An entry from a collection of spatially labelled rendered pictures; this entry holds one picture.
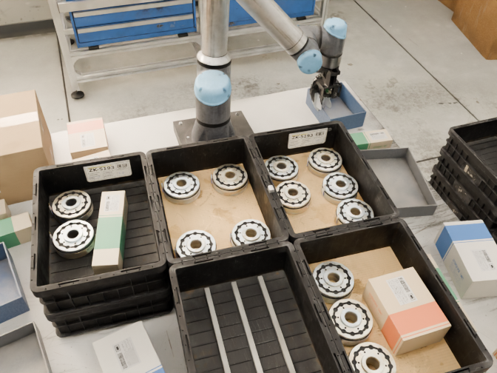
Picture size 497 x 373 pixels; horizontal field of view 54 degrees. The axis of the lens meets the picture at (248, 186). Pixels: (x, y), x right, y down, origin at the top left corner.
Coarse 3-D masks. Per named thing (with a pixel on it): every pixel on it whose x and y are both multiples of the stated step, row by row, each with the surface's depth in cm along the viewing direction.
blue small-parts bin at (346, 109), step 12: (348, 96) 188; (312, 108) 187; (324, 108) 190; (336, 108) 190; (348, 108) 190; (360, 108) 182; (324, 120) 180; (336, 120) 176; (348, 120) 178; (360, 120) 181
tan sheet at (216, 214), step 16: (208, 176) 145; (208, 192) 140; (176, 208) 136; (192, 208) 136; (208, 208) 136; (224, 208) 136; (240, 208) 137; (256, 208) 137; (176, 224) 132; (192, 224) 132; (208, 224) 132; (224, 224) 132; (176, 240) 128; (224, 240) 129
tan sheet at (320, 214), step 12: (288, 156) 152; (300, 156) 152; (300, 168) 148; (300, 180) 145; (312, 180) 145; (312, 192) 142; (312, 204) 138; (324, 204) 139; (288, 216) 135; (300, 216) 135; (312, 216) 135; (324, 216) 135; (300, 228) 132; (312, 228) 132
